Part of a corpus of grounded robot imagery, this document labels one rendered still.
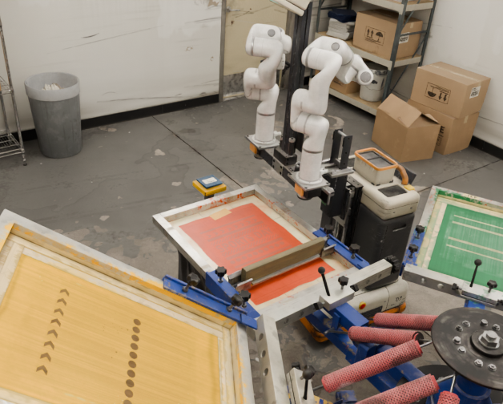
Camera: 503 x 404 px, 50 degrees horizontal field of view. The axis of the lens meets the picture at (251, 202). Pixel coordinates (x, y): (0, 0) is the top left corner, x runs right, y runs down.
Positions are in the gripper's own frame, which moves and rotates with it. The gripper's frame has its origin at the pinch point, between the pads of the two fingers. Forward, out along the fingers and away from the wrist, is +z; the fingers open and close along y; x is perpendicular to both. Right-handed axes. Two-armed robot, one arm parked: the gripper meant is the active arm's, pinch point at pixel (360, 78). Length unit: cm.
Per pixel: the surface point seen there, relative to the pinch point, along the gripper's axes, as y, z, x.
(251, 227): -28, -53, -80
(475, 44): 118, 284, 75
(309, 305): 2, -109, -84
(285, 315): -5, -116, -88
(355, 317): 18, -112, -82
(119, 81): -205, 245, -67
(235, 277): -27, -97, -89
